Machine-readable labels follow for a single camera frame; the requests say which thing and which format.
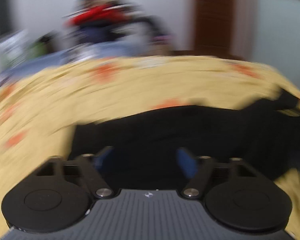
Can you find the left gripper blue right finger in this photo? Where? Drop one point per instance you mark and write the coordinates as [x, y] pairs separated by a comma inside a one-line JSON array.
[[197, 169]]

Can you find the black pants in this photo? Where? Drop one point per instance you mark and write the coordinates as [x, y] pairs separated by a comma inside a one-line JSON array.
[[266, 134]]

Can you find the yellow carrot print quilt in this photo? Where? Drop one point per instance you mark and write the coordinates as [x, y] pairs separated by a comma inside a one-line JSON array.
[[38, 113]]

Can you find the green plastic basket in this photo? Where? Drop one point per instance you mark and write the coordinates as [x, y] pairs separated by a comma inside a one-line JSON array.
[[36, 49]]

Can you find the floral white pillow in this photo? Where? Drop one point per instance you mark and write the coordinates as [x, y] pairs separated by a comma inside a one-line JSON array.
[[14, 49]]

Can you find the red knitted garment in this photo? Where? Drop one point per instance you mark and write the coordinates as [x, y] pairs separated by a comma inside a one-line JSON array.
[[98, 14]]

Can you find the brown wooden door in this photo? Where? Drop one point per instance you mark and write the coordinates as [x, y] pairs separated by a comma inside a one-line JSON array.
[[213, 22]]

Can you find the blue bed sheet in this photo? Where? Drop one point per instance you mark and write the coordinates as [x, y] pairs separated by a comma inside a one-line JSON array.
[[104, 49]]

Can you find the pile of mixed clothes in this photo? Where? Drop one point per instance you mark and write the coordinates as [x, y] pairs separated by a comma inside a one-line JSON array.
[[145, 30]]

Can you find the white wardrobe sliding door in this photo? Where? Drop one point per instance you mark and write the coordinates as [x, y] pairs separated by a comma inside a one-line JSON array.
[[277, 36]]

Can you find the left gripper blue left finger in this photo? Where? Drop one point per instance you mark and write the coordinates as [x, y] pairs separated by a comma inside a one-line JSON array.
[[89, 166]]

